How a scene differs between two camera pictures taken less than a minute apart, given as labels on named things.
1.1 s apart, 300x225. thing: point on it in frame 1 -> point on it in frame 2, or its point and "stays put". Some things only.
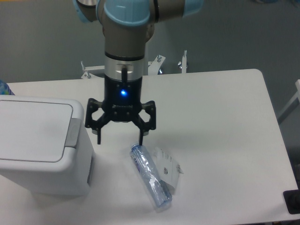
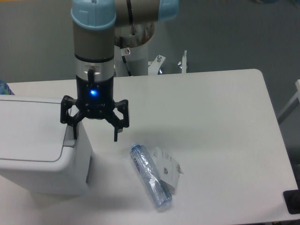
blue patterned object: (4, 88) stays put
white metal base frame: (153, 66) stays put
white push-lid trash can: (45, 147) stays put
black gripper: (122, 102) -> (94, 100)
